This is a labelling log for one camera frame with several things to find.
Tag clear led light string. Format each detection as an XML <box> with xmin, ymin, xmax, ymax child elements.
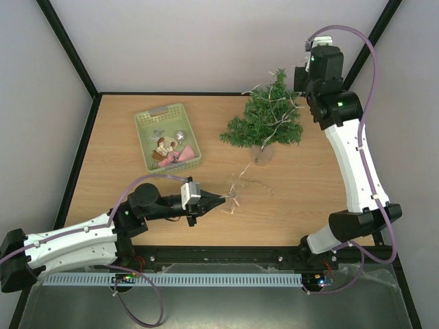
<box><xmin>221</xmin><ymin>70</ymin><xmax>306</xmax><ymax>216</ymax></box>

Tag small green christmas tree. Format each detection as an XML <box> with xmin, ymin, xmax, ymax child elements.
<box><xmin>219</xmin><ymin>69</ymin><xmax>303</xmax><ymax>166</ymax></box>

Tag green plastic basket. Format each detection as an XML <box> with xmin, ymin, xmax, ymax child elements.
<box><xmin>134</xmin><ymin>103</ymin><xmax>202</xmax><ymax>173</ymax></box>

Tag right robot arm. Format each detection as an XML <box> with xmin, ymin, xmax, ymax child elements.
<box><xmin>294</xmin><ymin>40</ymin><xmax>402</xmax><ymax>269</ymax></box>

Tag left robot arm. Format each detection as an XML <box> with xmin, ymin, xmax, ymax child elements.
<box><xmin>1</xmin><ymin>182</ymin><xmax>226</xmax><ymax>293</ymax></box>

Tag pink ornaments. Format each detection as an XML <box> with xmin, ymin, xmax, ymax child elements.
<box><xmin>158</xmin><ymin>145</ymin><xmax>195</xmax><ymax>167</ymax></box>

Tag brown gingerbread ornament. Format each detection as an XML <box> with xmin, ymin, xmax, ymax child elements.
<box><xmin>152</xmin><ymin>136</ymin><xmax>178</xmax><ymax>161</ymax></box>

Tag silver ball ornament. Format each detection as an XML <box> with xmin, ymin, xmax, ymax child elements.
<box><xmin>175</xmin><ymin>131</ymin><xmax>187</xmax><ymax>143</ymax></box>

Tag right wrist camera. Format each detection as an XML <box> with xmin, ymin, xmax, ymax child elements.
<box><xmin>305</xmin><ymin>36</ymin><xmax>333</xmax><ymax>52</ymax></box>

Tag white slotted cable duct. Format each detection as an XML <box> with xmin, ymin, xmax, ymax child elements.
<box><xmin>43</xmin><ymin>272</ymin><xmax>302</xmax><ymax>287</ymax></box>

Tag purple loop cable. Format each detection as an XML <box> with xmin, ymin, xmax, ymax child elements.
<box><xmin>111</xmin><ymin>267</ymin><xmax>165</xmax><ymax>327</ymax></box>

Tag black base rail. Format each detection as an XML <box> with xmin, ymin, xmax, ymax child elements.
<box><xmin>112</xmin><ymin>243</ymin><xmax>399</xmax><ymax>271</ymax></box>

